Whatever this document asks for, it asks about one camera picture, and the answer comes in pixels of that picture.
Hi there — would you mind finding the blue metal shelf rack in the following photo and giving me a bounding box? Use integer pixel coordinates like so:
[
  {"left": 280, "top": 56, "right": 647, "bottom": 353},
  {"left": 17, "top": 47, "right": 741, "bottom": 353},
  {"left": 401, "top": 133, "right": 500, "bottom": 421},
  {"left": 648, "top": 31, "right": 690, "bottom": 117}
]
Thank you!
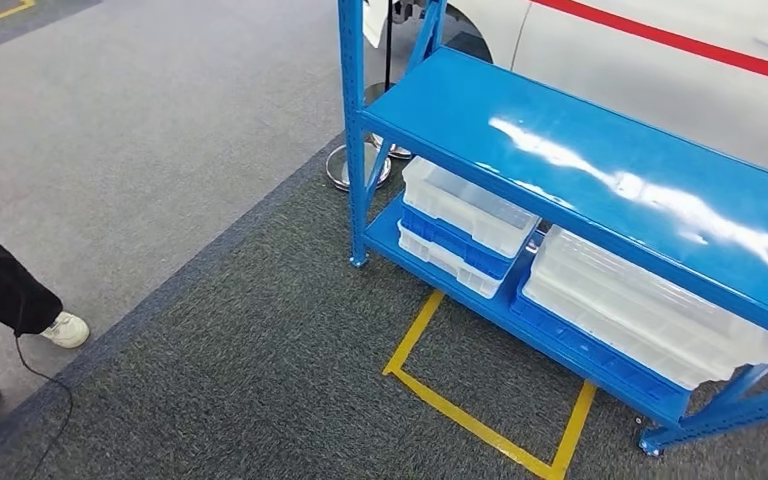
[{"left": 337, "top": 0, "right": 768, "bottom": 458}]

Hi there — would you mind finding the chrome stanchion post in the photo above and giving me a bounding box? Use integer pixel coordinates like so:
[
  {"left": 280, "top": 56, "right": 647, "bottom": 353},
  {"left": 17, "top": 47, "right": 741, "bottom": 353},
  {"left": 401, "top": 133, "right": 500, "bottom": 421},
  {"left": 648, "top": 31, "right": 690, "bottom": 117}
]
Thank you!
[
  {"left": 365, "top": 0, "right": 416, "bottom": 161},
  {"left": 325, "top": 142, "right": 393, "bottom": 193}
]

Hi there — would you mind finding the person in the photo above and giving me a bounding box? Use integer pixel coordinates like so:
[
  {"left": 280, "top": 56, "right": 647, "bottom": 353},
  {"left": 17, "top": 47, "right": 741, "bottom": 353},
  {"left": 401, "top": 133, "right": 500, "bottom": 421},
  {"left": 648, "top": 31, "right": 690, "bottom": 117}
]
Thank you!
[{"left": 0, "top": 200, "right": 91, "bottom": 472}]

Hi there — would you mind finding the long black floor cable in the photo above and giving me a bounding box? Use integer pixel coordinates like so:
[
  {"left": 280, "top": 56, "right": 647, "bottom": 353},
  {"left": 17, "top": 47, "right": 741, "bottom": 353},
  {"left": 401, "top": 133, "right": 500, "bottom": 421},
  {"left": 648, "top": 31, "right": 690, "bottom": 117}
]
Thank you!
[{"left": 12, "top": 331, "right": 75, "bottom": 480}]

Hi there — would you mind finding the blue plastic bin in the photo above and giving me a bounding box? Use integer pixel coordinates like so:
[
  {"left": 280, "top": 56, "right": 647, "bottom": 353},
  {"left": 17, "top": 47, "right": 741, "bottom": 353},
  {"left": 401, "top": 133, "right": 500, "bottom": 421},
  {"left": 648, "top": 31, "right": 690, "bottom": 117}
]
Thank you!
[
  {"left": 509, "top": 291, "right": 691, "bottom": 407},
  {"left": 400, "top": 205, "right": 518, "bottom": 281}
]

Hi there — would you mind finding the white car red stripe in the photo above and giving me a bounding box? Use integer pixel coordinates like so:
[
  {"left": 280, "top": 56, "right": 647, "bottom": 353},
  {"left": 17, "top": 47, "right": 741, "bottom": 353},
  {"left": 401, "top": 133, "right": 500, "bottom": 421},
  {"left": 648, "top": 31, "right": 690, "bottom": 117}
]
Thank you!
[{"left": 364, "top": 0, "right": 768, "bottom": 183}]

